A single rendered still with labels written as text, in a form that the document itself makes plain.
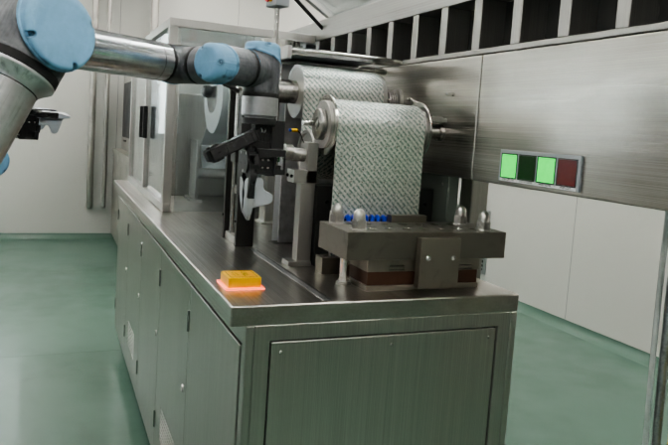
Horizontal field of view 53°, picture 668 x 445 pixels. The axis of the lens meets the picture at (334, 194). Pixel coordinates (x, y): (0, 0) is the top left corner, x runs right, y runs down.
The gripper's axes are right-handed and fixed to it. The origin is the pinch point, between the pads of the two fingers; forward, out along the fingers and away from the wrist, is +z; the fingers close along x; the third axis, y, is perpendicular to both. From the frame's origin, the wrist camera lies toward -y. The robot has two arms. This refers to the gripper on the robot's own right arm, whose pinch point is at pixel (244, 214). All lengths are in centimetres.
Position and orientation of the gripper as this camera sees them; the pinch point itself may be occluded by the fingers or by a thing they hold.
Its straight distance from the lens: 140.3
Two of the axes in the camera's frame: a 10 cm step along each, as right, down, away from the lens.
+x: -3.9, -1.1, 9.1
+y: 9.2, 0.2, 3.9
